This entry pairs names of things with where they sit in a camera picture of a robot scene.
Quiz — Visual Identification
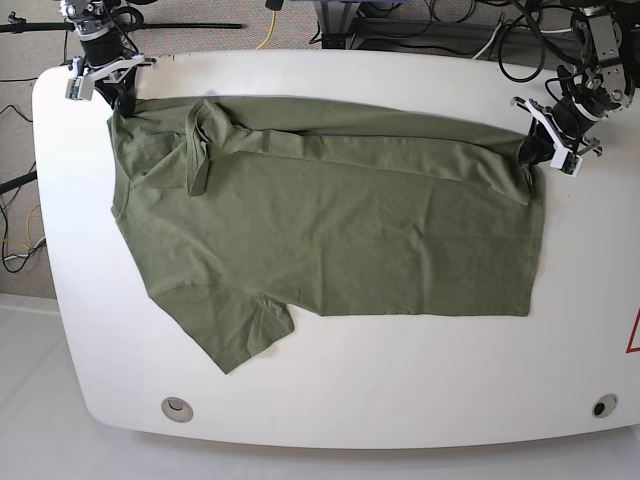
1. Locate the black floor cable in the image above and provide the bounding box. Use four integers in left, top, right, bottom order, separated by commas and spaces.
0, 103, 39, 274

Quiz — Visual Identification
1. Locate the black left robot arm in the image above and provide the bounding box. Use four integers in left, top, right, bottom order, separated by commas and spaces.
505, 1, 639, 176

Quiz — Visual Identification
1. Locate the yellow hanging cable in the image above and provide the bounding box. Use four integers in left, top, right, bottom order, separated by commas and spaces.
258, 8, 278, 50

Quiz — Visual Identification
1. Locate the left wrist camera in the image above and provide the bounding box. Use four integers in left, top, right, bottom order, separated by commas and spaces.
550, 151, 583, 177

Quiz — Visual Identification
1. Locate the red triangle sticker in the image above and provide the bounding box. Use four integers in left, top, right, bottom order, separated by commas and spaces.
626, 311, 640, 353

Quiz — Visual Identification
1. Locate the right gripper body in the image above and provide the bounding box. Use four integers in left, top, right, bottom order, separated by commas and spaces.
68, 38, 156, 85

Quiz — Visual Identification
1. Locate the black tripod stand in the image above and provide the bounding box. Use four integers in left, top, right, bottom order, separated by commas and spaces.
1, 1, 244, 52

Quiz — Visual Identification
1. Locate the right table cable grommet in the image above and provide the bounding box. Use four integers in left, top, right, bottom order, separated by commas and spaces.
592, 394, 618, 418

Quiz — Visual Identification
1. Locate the yellow floor cable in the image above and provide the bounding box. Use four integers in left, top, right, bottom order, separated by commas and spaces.
0, 203, 45, 257

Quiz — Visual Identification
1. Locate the olive green T-shirt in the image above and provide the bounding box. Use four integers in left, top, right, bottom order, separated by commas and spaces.
107, 96, 545, 373

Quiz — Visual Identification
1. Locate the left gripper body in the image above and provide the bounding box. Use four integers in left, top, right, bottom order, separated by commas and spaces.
511, 96, 603, 157

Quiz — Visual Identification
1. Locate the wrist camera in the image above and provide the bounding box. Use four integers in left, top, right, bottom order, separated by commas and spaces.
550, 151, 583, 177
65, 77, 95, 101

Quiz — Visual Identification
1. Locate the white power cable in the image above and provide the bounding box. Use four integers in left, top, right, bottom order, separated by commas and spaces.
473, 19, 506, 60

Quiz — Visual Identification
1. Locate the table cable grommet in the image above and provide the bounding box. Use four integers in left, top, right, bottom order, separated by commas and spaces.
161, 397, 194, 423
592, 394, 618, 418

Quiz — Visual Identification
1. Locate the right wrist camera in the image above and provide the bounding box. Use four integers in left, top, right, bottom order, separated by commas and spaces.
65, 77, 95, 101

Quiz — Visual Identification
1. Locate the left table cable grommet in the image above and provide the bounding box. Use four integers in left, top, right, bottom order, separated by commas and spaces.
161, 397, 194, 423

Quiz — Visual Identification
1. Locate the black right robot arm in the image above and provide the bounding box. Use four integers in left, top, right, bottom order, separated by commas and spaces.
60, 1, 155, 117

